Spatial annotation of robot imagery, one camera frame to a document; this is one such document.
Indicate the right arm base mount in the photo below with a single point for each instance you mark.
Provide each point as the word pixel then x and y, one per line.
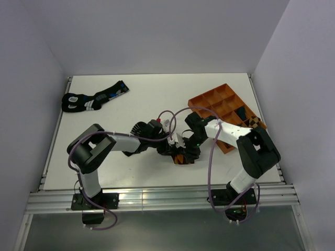
pixel 223 197

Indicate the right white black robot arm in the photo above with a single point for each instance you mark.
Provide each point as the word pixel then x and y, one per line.
pixel 256 149

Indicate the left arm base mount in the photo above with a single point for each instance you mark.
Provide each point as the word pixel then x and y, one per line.
pixel 105 200

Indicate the orange compartment tray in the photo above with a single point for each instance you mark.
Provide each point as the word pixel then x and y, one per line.
pixel 222 101

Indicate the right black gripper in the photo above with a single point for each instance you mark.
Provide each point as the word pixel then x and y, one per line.
pixel 191 154

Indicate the black blue sport sock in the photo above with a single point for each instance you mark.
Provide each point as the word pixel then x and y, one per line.
pixel 73 103

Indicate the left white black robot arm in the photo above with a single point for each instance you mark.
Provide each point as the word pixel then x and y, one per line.
pixel 90 149

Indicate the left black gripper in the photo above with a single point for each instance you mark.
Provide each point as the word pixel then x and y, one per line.
pixel 167 150

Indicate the black white striped sock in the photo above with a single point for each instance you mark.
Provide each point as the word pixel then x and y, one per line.
pixel 136 130

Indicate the dark teal rolled sock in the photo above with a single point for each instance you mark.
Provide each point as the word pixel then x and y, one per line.
pixel 241 113

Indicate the aluminium frame rail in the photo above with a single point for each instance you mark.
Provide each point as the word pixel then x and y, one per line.
pixel 170 198

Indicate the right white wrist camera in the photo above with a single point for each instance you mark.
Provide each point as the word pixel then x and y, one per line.
pixel 176 140

